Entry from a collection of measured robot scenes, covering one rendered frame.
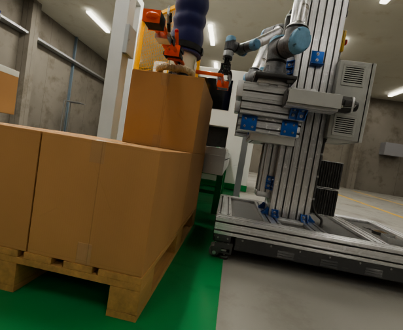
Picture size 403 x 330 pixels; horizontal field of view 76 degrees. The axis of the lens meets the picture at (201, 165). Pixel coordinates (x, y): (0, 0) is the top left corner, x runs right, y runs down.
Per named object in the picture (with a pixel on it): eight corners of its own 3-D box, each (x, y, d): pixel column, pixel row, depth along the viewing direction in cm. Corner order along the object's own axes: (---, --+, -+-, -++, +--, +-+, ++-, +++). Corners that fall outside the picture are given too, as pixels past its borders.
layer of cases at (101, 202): (76, 183, 211) (83, 134, 209) (196, 205, 199) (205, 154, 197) (-126, 217, 92) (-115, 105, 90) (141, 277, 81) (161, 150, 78)
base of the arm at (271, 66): (283, 84, 157) (286, 68, 157) (289, 76, 142) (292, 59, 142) (258, 81, 159) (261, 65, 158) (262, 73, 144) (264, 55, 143)
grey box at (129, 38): (129, 59, 297) (133, 32, 295) (133, 59, 296) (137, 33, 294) (121, 52, 277) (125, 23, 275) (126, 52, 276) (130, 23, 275)
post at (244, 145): (229, 211, 264) (246, 114, 259) (236, 213, 263) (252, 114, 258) (229, 213, 258) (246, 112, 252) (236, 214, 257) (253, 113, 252)
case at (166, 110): (154, 146, 202) (161, 94, 200) (204, 154, 198) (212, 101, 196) (121, 141, 143) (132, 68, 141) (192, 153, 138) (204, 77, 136)
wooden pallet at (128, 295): (74, 200, 212) (76, 183, 211) (193, 224, 200) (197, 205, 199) (-131, 256, 93) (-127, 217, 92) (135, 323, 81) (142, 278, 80)
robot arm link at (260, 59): (252, 80, 200) (277, 20, 206) (239, 82, 212) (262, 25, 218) (261, 89, 207) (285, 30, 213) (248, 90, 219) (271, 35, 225)
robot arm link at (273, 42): (278, 67, 158) (282, 44, 157) (293, 61, 145) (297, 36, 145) (261, 62, 153) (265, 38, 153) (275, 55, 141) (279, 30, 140)
